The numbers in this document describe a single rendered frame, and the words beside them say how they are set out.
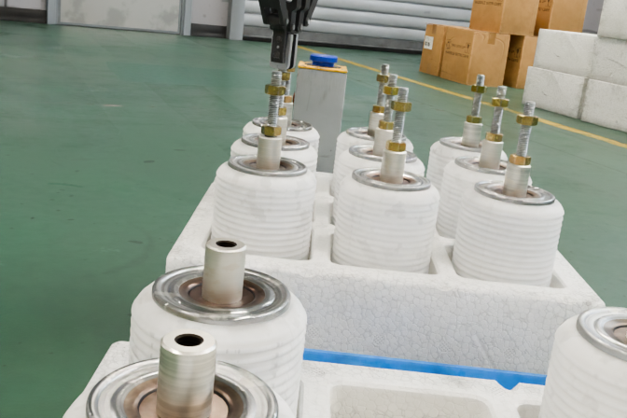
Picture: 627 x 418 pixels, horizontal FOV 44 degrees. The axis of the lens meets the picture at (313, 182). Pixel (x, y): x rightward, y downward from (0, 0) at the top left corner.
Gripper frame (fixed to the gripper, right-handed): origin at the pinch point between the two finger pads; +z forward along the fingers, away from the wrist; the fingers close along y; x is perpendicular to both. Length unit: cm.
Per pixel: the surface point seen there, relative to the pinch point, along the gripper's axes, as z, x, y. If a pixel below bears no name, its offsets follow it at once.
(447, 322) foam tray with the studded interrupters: 20.4, 23.7, 12.0
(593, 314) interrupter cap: 9.5, 34.9, 30.9
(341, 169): 11.8, 7.9, -0.8
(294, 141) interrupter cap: 10.0, 1.6, -1.8
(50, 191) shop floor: 36, -61, -36
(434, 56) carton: 26, -72, -389
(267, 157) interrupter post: 8.9, 4.8, 12.1
